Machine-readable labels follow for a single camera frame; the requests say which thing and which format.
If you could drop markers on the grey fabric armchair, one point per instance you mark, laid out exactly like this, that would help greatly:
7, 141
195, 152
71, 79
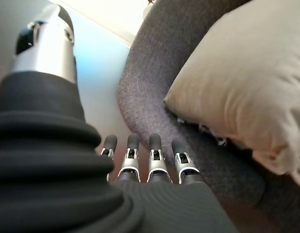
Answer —
149, 92

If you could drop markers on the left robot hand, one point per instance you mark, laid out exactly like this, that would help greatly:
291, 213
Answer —
55, 182

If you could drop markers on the white ruffled cushion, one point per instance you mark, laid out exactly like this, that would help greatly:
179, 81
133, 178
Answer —
241, 85

